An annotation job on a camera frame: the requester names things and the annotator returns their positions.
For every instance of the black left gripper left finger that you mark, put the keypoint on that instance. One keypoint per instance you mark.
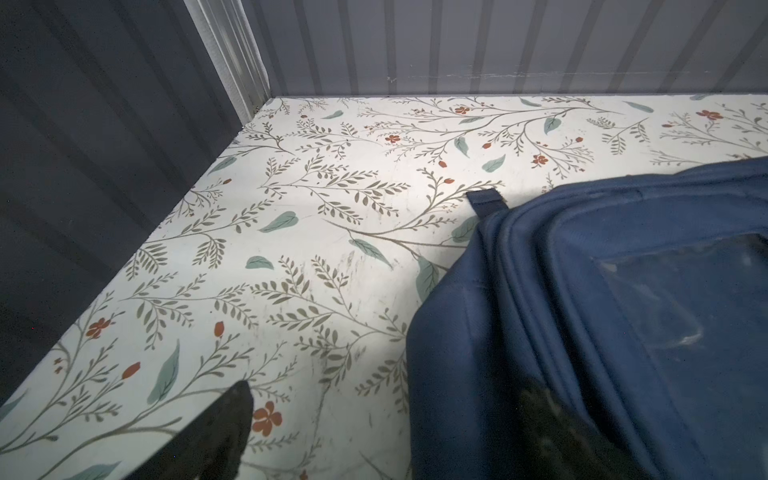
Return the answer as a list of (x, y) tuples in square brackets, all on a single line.
[(211, 446)]

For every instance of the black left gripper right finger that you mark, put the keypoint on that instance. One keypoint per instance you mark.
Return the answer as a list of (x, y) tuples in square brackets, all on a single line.
[(561, 445)]

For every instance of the navy blue student backpack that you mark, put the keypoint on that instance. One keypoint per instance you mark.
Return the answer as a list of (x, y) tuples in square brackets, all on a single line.
[(640, 302)]

